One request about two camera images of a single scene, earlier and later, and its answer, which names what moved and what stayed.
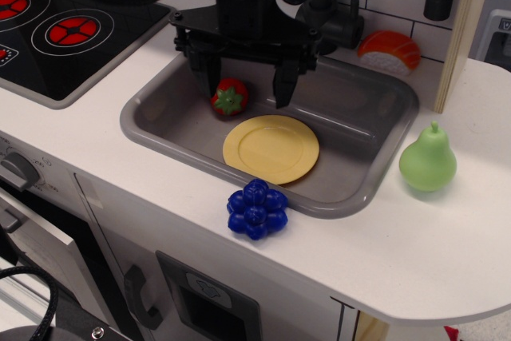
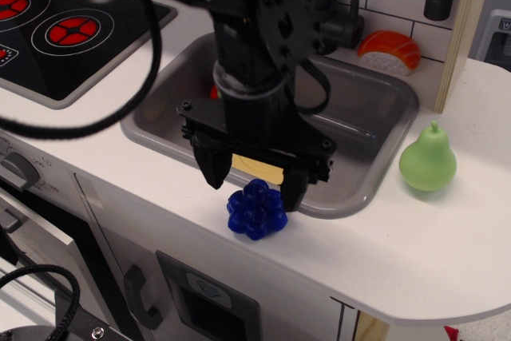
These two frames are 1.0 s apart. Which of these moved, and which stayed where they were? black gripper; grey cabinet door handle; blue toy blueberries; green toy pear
Moved: black gripper
Stayed: grey cabinet door handle; green toy pear; blue toy blueberries
